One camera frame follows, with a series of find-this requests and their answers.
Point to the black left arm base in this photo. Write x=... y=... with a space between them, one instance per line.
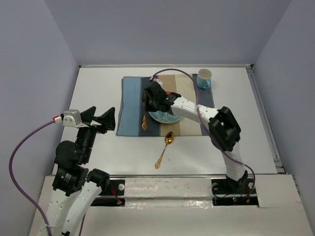
x=113 y=196

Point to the blue white mug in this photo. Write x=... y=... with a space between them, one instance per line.
x=203 y=79

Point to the red floral plate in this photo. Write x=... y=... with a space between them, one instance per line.
x=164 y=117

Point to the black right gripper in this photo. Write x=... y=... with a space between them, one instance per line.
x=148 y=107

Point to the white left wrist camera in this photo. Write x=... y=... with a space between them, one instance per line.
x=71 y=118

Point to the striped blue beige cloth placemat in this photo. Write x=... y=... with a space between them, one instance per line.
x=132 y=109

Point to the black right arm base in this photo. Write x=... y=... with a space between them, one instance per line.
x=225 y=195

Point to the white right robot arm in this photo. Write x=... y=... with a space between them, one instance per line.
x=220 y=124

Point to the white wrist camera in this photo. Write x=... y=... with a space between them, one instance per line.
x=71 y=118
x=153 y=79

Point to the gold spoon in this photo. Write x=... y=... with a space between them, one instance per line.
x=169 y=138

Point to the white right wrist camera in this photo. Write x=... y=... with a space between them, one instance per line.
x=153 y=79

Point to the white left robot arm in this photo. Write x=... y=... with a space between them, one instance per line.
x=75 y=187

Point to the gold fork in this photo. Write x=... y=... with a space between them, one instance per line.
x=144 y=121

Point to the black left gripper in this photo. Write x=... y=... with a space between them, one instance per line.
x=108 y=121

